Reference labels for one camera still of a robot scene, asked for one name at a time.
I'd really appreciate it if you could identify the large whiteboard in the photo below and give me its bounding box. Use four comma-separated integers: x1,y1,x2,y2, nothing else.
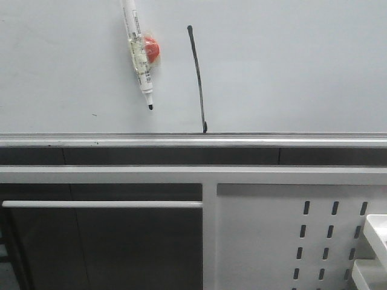
1,1,386,148

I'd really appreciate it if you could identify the white horizontal rod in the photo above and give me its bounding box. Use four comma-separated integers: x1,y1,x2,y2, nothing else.
2,201,203,208

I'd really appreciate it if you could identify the white metal stand frame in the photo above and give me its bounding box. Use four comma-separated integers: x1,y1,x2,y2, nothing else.
1,166,386,289

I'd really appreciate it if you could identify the white lower plastic tray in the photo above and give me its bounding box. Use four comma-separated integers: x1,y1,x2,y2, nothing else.
352,259,386,290

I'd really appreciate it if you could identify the white whiteboard marker pen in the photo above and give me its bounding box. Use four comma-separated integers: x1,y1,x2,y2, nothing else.
121,1,154,111

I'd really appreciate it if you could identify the white upper plastic tray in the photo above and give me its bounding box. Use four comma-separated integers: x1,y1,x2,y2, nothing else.
363,214,386,268

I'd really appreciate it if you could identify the white plastic tray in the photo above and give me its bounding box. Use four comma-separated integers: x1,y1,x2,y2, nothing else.
352,259,386,290
363,214,386,268

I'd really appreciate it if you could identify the red round magnet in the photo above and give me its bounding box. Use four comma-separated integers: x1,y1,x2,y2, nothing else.
144,36,160,66

